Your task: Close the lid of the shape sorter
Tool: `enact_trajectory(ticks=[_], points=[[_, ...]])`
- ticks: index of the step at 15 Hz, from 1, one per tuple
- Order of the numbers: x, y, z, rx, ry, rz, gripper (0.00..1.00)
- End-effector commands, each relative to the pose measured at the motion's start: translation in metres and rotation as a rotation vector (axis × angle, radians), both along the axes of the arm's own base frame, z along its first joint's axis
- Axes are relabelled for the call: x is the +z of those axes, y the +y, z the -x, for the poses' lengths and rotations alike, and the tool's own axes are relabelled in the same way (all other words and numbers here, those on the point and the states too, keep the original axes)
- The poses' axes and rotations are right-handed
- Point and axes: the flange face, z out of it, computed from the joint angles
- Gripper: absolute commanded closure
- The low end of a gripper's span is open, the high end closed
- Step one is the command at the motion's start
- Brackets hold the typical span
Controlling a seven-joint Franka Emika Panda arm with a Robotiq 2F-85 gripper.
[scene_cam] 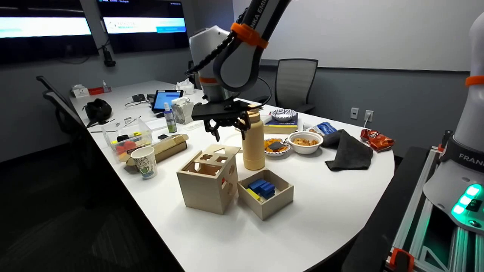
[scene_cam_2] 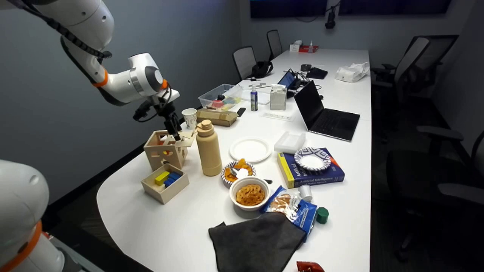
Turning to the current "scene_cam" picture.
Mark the small bowl with orange snacks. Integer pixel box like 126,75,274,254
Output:
262,137,292,159

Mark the black pouch bag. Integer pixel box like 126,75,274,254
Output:
84,97,114,126

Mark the blue patterned paper plate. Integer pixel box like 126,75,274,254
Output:
270,108,300,124

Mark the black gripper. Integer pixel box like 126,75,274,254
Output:
191,97,262,143

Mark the blue rounded wooden block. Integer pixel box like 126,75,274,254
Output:
259,179,279,197

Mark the red snack bag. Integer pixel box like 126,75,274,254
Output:
359,127,397,153

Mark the white bowl with pretzels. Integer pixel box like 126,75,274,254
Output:
288,130,326,156

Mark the wooden shape sorter box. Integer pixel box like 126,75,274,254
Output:
176,146,241,217

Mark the black cloth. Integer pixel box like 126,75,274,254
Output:
323,129,376,173

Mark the tan insulated bottle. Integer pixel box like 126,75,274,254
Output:
241,106,268,173

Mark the aluminium robot stand frame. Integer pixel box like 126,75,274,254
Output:
385,146,484,272

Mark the white carton box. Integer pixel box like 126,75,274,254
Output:
171,96,196,126

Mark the clear plastic container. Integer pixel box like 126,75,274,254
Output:
102,118,155,164

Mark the flat red item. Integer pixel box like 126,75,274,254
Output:
88,85,111,97

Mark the blue rectangular wooden block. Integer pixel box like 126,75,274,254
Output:
247,180,270,201

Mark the small white box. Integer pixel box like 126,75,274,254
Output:
70,84,91,100

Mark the small open wooden tray box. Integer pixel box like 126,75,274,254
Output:
236,168,295,223

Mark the white wall board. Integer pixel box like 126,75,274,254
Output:
232,0,484,73

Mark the hanging camera mount pole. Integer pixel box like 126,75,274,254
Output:
79,0,118,69

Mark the long wooden block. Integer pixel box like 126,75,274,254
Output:
124,133,191,176

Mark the small red object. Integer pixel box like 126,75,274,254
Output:
114,141,140,156

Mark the black office chair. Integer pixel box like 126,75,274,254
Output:
274,58,321,114
35,75,90,150

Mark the yellow wooden block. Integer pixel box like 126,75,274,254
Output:
245,186,264,203

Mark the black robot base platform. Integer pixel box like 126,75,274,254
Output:
342,146,441,272

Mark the white paper cup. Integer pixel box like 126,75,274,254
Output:
129,146,159,182

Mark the wooden shape sorter lid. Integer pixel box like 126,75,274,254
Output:
193,144,242,179

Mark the blue snack bag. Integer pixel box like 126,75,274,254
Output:
315,120,339,140

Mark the white crumpled tissue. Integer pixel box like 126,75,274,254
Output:
173,79,197,97

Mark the blue and yellow book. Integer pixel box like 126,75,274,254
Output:
262,117,300,137

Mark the wall mounted monitor screen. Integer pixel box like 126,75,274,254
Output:
97,0,186,53
0,0,97,65

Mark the tablet with blue screen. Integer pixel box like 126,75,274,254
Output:
150,88,185,115

